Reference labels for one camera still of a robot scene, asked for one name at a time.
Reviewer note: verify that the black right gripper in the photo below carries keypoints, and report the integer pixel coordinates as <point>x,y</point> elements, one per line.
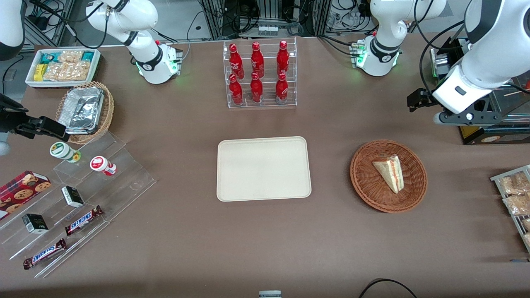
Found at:
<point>13,122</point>

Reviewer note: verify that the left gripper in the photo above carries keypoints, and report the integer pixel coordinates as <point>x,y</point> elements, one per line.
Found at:
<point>423,97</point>

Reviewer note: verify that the triangular sandwich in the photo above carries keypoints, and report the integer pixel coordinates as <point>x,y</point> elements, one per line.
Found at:
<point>391,174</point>

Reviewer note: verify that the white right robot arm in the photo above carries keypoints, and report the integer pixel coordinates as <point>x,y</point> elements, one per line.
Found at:
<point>145,62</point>

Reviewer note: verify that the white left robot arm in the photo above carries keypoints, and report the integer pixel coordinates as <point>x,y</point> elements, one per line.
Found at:
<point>497,41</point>

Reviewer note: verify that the light oval wicker basket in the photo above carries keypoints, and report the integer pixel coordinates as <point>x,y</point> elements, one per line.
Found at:
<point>107,111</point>

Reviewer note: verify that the brown round wicker basket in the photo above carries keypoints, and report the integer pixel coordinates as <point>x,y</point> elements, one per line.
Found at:
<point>368,182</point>

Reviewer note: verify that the tray of packaged snacks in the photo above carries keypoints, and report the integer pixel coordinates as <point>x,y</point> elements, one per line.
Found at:
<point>497,178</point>

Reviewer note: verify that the cream rectangular serving tray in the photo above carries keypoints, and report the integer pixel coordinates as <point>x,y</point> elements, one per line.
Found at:
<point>256,169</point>

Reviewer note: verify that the green label yogurt bottle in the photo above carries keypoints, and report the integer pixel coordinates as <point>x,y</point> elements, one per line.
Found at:
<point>62,150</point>

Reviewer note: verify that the stacked aluminium foil containers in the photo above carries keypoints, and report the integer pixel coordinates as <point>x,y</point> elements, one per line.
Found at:
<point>83,109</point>

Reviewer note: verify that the white rectangular snack bin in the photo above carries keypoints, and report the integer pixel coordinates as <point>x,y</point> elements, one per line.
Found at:
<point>29,80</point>

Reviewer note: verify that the yellow snack pack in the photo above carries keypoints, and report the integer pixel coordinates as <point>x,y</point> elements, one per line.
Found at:
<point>39,71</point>

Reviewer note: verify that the red label yogurt bottle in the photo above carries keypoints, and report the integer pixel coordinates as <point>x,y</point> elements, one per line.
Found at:
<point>99,164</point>

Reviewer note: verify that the large clear cracker bag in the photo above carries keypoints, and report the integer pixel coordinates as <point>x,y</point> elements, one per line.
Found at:
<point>66,71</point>

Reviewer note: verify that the red plaid cookie box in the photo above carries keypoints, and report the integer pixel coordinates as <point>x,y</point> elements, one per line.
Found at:
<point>20,190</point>

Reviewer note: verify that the small black box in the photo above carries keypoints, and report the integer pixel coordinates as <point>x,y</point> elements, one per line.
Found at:
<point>35,223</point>
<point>73,196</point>

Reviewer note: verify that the teal snack pack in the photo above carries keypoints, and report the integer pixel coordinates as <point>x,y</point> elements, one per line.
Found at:
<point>87,55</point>
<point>47,57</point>

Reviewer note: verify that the small clear cracker bag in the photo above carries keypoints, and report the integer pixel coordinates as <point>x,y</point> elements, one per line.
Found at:
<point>70,56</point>

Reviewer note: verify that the black hot food display machine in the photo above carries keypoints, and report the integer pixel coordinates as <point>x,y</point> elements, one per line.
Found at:
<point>497,134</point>

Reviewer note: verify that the clear acrylic stepped shelf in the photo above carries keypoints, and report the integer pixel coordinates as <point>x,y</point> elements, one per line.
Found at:
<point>124,182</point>

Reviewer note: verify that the Snickers chocolate bar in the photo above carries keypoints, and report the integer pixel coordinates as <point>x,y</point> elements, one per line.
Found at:
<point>83,220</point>
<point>44,253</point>

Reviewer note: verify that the wooden skewer stick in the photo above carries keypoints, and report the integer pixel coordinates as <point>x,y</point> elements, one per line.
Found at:
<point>515,93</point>

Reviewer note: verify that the clear bag of snacks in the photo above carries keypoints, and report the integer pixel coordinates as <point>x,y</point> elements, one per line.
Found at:
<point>513,184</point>
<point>526,224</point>
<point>527,239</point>
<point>517,203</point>

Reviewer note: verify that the red cola bottle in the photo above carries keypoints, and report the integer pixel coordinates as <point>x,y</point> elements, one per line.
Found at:
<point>235,62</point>
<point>282,89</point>
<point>257,61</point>
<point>283,60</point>
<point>236,92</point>
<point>256,90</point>

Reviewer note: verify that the clear acrylic bottle rack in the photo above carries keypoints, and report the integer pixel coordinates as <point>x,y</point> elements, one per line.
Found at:
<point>267,103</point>

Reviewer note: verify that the white power strip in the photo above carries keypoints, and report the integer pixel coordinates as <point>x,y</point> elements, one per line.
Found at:
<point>268,30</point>

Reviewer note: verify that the small grey device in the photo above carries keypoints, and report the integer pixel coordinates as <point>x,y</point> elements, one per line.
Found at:
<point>270,294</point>

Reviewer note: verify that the aluminium frame structure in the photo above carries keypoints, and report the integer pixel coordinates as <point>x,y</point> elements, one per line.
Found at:
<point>219,20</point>

